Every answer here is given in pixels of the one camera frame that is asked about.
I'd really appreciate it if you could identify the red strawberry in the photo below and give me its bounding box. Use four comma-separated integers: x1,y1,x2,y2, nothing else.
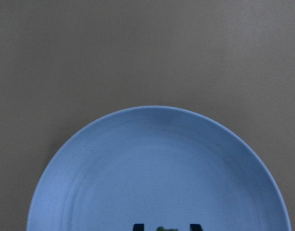
156,226,178,231

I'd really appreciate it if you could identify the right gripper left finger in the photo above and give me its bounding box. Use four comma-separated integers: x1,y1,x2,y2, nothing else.
133,223,144,231

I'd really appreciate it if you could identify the blue plate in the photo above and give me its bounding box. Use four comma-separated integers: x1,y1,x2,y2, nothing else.
26,106,291,231

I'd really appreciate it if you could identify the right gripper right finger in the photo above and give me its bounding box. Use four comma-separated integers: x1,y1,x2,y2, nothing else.
190,224,203,231

